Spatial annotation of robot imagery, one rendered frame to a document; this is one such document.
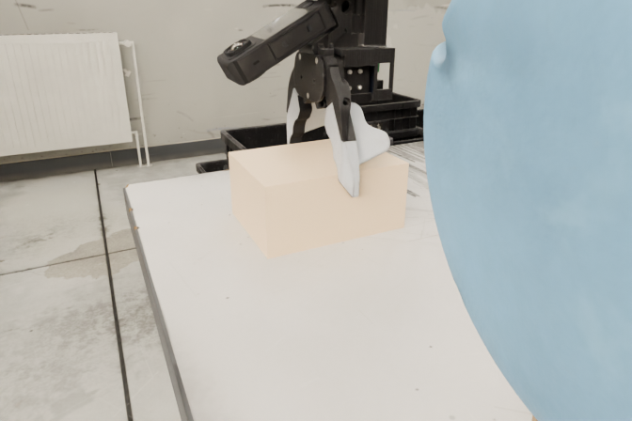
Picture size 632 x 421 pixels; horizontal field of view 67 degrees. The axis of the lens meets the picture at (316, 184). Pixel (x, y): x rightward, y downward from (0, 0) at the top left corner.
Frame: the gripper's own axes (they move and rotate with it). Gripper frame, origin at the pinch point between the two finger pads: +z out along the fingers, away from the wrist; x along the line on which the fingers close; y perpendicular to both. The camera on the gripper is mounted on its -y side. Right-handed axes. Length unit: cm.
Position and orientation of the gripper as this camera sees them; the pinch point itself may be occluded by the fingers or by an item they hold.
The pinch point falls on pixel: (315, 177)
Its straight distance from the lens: 52.3
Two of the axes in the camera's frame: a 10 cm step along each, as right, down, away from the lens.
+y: 9.0, -1.5, 4.1
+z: 0.0, 9.4, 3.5
